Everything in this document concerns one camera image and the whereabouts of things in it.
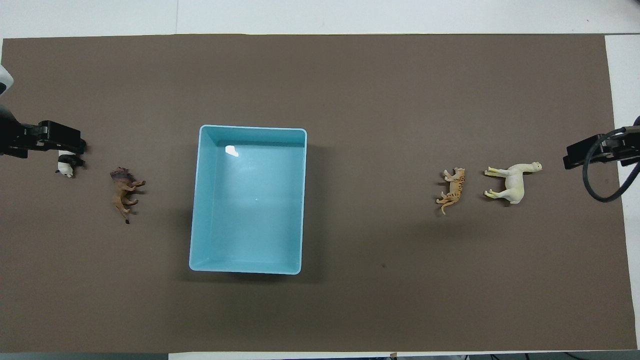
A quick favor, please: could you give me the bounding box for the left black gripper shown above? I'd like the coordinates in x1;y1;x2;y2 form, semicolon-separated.
37;120;87;155

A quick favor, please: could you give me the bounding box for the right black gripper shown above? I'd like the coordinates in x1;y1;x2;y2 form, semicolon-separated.
563;133;609;171

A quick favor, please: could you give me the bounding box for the black and white panda toy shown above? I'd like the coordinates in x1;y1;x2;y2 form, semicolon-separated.
55;150;85;179

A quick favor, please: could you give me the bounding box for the brown lion toy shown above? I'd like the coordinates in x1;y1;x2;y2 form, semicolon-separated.
110;167;147;224

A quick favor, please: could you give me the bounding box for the cream white llama toy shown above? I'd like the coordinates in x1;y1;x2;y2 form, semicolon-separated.
483;161;544;206

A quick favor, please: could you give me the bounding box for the orange striped tiger toy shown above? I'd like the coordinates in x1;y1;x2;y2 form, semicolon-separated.
436;167;467;216

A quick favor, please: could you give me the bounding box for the light blue storage box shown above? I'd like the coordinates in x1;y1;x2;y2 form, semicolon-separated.
189;124;308;275

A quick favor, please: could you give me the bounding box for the brown table mat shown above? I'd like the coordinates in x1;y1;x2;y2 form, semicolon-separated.
0;34;638;354

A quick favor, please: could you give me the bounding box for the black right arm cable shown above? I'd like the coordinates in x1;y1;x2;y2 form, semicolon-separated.
582;127;640;203

